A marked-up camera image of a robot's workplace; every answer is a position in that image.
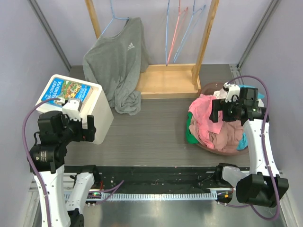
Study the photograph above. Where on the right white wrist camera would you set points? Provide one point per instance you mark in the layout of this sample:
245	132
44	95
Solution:
233	92

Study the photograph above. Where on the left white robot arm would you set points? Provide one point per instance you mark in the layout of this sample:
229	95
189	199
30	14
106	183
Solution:
56	131

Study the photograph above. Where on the pink t shirt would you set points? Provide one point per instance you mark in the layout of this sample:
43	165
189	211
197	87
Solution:
201	110

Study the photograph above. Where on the white garment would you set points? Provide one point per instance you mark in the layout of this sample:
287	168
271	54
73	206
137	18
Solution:
221	94

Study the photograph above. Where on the blue treehouse book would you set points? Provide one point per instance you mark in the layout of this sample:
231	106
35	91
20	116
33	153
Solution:
66	89

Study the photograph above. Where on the brown laundry basket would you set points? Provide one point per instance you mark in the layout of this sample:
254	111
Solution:
209	90

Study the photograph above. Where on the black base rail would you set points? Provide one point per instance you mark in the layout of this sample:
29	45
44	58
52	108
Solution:
159	179

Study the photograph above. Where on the white slotted cable duct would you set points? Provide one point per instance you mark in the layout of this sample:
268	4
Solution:
149	197

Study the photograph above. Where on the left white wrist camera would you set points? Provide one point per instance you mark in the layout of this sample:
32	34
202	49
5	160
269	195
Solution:
71	108

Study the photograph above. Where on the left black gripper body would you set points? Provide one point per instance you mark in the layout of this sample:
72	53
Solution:
74	130

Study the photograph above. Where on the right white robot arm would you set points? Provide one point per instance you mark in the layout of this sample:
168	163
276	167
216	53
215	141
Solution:
263	186

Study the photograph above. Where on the grey adidas shirt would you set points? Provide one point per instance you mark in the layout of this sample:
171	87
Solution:
116	64

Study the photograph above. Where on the cyan shirt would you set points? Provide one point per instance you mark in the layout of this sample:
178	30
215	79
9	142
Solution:
243	143

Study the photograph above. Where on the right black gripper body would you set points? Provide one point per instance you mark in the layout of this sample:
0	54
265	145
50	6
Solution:
230	109

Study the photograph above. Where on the wooden clothes rack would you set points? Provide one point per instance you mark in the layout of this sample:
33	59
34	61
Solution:
160	81

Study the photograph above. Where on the mauve shirt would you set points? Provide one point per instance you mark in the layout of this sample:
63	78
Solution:
225	141

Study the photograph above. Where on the green garment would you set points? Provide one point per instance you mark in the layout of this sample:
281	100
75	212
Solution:
190	138

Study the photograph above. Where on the light blue wire hanger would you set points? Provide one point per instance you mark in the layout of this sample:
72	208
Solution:
167	33

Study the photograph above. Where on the white foam box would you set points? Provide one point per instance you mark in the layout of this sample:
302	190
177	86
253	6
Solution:
96	105

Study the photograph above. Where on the pink wire hanger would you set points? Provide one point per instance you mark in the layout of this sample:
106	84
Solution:
182	14

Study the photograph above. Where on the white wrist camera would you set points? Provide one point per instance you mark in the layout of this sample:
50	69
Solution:
71	108
233	92

